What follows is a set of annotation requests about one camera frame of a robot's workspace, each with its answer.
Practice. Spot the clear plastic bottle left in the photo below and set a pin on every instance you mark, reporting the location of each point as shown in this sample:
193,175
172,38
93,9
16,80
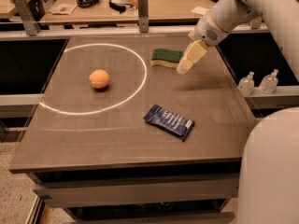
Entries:
246,84

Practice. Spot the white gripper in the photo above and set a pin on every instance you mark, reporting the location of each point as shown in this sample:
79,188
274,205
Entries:
207,29

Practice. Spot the metal bracket right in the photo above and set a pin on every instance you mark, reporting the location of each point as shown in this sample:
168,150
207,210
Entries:
256,23

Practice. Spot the metal bracket left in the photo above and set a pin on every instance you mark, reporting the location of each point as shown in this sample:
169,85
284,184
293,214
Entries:
30,26

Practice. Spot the clear plastic bottle right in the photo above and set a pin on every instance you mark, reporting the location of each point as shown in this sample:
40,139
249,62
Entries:
269,82

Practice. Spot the green yellow sponge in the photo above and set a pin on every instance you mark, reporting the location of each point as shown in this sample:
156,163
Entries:
166,58

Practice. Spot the orange fruit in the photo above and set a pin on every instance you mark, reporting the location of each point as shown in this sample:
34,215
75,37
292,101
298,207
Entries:
99,79

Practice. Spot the black sunglasses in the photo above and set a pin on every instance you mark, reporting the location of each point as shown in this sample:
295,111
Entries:
121,8

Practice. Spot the metal bracket middle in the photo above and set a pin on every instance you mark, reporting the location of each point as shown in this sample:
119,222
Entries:
143,16

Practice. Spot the paper leaflet left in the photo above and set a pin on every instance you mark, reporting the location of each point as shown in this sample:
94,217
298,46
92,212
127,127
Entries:
63,9

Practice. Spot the grey table drawer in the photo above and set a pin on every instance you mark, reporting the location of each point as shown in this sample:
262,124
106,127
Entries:
159,189

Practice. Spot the white paper sheet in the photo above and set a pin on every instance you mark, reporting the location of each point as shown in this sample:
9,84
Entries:
200,10

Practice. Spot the clear plastic bottle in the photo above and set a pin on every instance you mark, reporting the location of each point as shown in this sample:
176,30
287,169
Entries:
246,84
269,82

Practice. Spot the metal bracket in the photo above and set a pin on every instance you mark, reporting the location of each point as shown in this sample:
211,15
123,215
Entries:
143,16
30,26
256,23

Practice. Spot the blue snack bar wrapper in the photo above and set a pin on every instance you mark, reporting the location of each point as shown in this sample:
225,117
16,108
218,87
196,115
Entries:
169,122

